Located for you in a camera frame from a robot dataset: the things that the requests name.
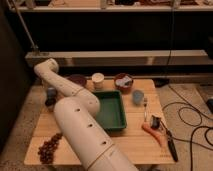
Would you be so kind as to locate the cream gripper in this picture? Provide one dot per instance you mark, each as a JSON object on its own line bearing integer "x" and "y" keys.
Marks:
{"x": 50, "y": 91}

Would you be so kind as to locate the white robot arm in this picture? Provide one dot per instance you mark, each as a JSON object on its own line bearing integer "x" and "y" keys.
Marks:
{"x": 74, "y": 114}

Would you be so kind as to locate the small metal cup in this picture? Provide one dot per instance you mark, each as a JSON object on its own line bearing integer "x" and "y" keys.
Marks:
{"x": 50, "y": 103}

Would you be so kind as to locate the white paper cup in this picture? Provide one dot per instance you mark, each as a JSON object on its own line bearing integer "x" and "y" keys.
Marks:
{"x": 98, "y": 79}

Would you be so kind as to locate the blue cup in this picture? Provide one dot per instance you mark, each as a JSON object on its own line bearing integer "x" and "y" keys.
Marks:
{"x": 137, "y": 97}

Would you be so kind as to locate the purple bowl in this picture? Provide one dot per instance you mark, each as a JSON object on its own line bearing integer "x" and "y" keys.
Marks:
{"x": 78, "y": 79}

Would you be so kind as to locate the metal stand pole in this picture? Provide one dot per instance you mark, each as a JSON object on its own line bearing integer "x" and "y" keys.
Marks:
{"x": 34, "y": 47}

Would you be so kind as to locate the bunch of red grapes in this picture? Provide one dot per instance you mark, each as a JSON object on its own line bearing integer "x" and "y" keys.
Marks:
{"x": 47, "y": 150}

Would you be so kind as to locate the green plastic tray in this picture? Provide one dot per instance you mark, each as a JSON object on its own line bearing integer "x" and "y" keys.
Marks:
{"x": 111, "y": 116}

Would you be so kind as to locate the brown bowl with cloth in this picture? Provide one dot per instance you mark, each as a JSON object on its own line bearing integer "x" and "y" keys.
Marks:
{"x": 123, "y": 82}

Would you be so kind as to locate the silver fork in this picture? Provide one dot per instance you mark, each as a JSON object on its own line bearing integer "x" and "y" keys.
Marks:
{"x": 145, "y": 108}

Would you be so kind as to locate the small black metal can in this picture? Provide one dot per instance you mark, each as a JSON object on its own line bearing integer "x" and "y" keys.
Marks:
{"x": 155, "y": 122}

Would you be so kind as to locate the orange carrot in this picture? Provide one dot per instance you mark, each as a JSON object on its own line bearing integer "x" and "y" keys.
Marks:
{"x": 153, "y": 133}

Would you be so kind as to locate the long metal beam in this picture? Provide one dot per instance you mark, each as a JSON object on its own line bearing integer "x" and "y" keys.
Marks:
{"x": 122, "y": 58}

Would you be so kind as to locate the black handled tool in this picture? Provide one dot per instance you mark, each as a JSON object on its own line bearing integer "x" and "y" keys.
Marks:
{"x": 170, "y": 143}

